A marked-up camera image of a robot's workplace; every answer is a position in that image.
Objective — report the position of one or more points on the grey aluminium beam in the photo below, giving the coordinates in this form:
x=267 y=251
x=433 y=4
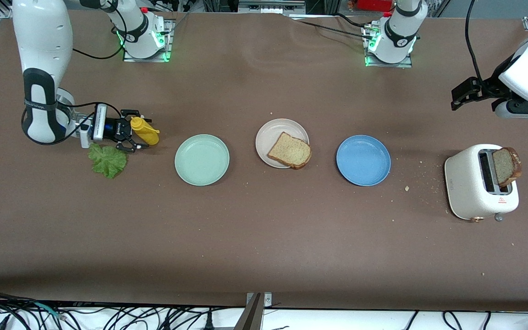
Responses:
x=250 y=318

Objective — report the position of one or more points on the blue round plate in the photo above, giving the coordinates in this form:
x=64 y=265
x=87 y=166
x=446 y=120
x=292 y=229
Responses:
x=363 y=160

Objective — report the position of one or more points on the yellow mustard squeeze bottle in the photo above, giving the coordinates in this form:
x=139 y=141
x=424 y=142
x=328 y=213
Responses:
x=147 y=133

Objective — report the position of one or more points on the metal table edge bracket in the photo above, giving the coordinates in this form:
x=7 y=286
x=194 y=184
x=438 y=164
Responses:
x=267 y=300

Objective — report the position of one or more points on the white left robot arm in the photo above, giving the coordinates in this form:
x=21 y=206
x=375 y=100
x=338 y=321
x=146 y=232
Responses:
x=399 y=36

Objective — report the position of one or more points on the red box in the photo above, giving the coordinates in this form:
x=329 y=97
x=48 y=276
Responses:
x=374 y=4

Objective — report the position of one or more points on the dark crust bread slice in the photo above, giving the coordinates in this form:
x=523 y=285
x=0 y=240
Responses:
x=507 y=166

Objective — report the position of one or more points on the beige round plate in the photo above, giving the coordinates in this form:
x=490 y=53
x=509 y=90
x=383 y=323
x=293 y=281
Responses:
x=268 y=137

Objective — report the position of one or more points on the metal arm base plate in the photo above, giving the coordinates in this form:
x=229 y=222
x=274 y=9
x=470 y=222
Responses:
x=170 y=39
x=408 y=65

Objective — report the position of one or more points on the mint green round plate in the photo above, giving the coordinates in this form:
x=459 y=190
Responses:
x=202 y=160

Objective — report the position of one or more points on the light brown bread slice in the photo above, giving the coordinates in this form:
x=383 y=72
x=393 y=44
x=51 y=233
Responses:
x=290 y=152

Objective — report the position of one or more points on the white toaster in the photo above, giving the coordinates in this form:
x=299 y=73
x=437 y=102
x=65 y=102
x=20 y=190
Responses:
x=463 y=183

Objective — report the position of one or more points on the green lettuce leaf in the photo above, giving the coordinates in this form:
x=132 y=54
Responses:
x=107 y=162

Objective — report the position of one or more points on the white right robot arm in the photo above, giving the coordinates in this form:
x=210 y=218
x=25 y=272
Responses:
x=41 y=46

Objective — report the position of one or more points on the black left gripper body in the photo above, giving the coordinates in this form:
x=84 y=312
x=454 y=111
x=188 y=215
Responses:
x=487 y=86

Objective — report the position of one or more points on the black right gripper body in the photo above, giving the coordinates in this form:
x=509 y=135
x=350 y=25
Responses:
x=118 y=128

